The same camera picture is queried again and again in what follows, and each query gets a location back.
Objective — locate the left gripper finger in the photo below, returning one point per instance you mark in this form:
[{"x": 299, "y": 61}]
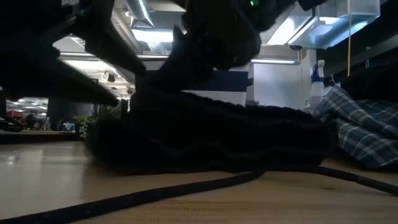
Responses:
[
  {"x": 115, "y": 46},
  {"x": 56, "y": 84}
]

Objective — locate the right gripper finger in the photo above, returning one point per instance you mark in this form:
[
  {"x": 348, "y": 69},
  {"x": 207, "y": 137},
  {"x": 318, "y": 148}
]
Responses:
[{"x": 186, "y": 68}]

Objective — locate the navy white striped bin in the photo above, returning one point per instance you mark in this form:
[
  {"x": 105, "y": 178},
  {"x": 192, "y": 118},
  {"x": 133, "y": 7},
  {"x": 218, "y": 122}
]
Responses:
[{"x": 224, "y": 81}]

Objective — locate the dark garment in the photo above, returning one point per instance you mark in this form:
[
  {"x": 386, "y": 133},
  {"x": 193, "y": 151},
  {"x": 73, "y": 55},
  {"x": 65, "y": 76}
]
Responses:
[{"x": 202, "y": 133}]

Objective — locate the blue plaid shirt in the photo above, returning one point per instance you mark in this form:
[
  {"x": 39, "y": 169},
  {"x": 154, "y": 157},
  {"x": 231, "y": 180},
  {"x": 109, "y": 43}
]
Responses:
[{"x": 357, "y": 130}]

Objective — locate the small green potted plant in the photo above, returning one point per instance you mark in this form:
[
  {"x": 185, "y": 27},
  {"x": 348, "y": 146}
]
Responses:
[{"x": 84, "y": 127}]

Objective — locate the fluorescent light strip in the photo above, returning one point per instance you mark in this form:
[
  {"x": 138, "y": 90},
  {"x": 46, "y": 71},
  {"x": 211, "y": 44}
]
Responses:
[{"x": 273, "y": 61}]

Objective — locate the clear spray bottle blue nozzle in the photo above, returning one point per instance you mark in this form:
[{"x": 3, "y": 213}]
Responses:
[{"x": 317, "y": 90}]

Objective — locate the silver ceiling duct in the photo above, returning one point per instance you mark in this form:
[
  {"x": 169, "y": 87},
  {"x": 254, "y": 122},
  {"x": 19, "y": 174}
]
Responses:
[{"x": 140, "y": 12}]

